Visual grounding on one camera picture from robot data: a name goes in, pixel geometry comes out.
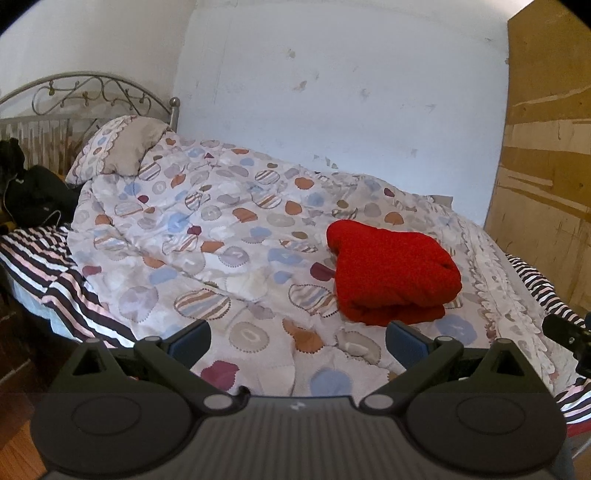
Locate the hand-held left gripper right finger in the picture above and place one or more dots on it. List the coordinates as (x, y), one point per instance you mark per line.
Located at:
(406, 344)

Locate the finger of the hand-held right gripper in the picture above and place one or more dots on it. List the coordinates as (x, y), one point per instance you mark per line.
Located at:
(561, 327)

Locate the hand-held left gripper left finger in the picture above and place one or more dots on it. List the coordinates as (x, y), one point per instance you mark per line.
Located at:
(191, 344)

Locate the red knit dress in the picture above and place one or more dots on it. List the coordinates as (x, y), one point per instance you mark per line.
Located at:
(392, 267)

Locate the red plastic sheet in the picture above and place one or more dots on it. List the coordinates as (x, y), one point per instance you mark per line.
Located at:
(579, 422)

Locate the patterned white duvet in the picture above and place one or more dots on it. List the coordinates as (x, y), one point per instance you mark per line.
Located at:
(207, 230)

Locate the striped bed sheet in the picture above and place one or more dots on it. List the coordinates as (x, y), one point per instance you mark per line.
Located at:
(60, 286)

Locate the plain grey pillow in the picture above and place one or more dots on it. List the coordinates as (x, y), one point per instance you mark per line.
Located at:
(443, 200)

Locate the patterned grey pillow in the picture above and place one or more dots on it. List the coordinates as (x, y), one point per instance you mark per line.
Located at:
(124, 147)

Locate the black clothing pile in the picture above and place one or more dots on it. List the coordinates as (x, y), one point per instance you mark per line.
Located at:
(37, 194)

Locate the metal bed headboard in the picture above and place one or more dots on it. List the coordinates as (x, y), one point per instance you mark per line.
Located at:
(174, 113)

